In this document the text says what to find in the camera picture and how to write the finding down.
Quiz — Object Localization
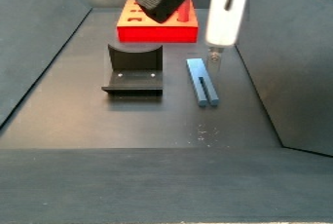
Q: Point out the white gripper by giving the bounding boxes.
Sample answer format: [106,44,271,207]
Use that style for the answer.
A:
[205,0,247,80]

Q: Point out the red peg board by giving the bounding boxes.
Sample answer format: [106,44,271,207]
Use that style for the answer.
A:
[117,0,199,43]

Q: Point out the black curved holder stand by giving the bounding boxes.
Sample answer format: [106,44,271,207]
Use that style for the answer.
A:
[101,46,163,94]

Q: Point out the blue double-square block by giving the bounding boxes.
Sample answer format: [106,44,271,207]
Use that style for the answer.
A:
[185,58,219,107]

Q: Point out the red hexagonal peg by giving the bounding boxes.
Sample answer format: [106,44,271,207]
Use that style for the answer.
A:
[177,0,189,22]

